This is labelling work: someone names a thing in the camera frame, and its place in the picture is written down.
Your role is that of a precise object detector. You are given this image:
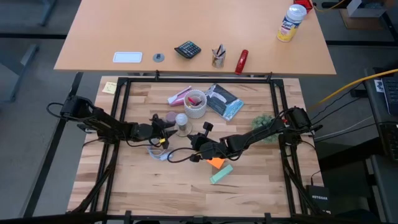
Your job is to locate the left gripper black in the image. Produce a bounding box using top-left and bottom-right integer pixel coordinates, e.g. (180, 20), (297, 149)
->
(133, 113), (178, 149)

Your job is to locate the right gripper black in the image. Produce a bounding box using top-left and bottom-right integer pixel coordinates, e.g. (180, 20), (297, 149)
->
(186, 121), (229, 160)

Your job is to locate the white light bulb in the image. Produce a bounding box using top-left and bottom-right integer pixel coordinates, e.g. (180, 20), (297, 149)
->
(175, 113), (189, 127)

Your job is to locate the white power cord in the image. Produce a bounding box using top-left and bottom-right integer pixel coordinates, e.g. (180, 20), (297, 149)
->
(146, 144), (175, 162)

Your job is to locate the purple round disc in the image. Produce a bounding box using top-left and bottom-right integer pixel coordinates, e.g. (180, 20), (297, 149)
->
(164, 111), (178, 124)

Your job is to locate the white textured cup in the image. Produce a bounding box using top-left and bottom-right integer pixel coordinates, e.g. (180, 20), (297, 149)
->
(183, 89), (208, 119)

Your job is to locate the orange sticky note pad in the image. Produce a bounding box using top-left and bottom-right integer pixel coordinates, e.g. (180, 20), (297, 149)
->
(206, 157), (226, 170)

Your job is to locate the black and blue packet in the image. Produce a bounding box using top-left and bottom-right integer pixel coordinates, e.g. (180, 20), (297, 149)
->
(205, 83), (245, 122)

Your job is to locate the mint green stapler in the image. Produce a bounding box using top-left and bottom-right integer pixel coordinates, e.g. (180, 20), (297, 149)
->
(210, 164), (234, 184)

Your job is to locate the green potted plant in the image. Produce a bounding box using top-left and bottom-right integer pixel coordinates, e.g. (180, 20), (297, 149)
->
(251, 114), (282, 144)

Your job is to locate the yellow sticky note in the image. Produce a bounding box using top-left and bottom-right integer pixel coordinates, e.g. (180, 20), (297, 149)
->
(101, 81), (118, 95)

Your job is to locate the patterned pencil cup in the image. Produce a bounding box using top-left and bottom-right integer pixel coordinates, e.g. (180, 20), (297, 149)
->
(211, 44), (227, 69)

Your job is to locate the red stapler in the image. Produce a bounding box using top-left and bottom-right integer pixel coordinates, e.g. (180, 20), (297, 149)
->
(234, 49), (249, 76)

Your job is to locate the black calculator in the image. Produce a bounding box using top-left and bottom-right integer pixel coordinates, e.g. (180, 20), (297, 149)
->
(174, 40), (201, 60)

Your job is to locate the light wooden desk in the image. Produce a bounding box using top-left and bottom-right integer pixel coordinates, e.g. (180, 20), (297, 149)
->
(53, 0), (336, 76)

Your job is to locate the black network router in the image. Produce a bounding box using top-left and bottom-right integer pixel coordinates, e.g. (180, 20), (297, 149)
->
(305, 184), (331, 215)

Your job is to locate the disinfectant wipes canister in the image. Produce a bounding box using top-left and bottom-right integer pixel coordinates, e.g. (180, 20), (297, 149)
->
(276, 4), (307, 43)

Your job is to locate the red object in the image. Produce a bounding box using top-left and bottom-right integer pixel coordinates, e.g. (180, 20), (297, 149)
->
(294, 0), (313, 13)

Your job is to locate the black keyboard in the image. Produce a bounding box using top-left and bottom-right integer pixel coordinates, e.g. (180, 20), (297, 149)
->
(381, 77), (398, 116)

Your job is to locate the grey open box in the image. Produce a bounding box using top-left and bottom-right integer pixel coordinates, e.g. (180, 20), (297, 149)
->
(346, 0), (386, 19)

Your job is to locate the black metal table frame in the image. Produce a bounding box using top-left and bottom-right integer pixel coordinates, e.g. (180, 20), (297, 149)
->
(67, 70), (315, 224)

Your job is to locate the yellow cable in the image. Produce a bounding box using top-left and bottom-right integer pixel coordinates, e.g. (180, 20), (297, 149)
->
(307, 68), (398, 110)

